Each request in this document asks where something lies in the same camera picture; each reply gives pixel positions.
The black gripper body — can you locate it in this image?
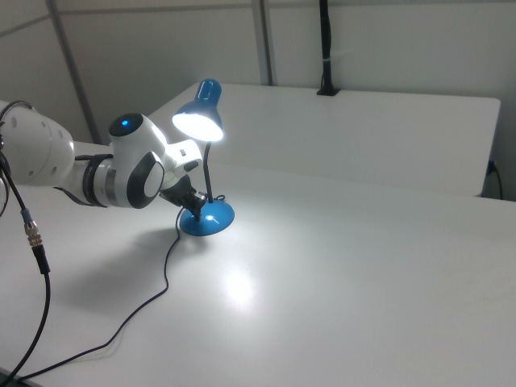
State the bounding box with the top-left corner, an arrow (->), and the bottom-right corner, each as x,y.
158,173 -> 199,210

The blue gooseneck desk lamp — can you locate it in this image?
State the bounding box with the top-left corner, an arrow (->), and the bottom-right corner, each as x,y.
171,78 -> 236,238

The black clamped pole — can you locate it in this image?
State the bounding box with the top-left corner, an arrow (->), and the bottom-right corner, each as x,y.
316,0 -> 342,97

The black lamp power cord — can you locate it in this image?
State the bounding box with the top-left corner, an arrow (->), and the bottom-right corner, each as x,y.
18,206 -> 190,382

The grey metal partition post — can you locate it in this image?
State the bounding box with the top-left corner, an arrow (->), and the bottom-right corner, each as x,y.
44,0 -> 101,144
252,0 -> 279,86

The black robot cable with connector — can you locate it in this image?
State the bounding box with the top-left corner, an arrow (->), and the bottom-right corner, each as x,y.
0,120 -> 52,385

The black cable at table side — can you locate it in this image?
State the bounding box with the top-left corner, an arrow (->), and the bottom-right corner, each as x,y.
487,160 -> 504,199

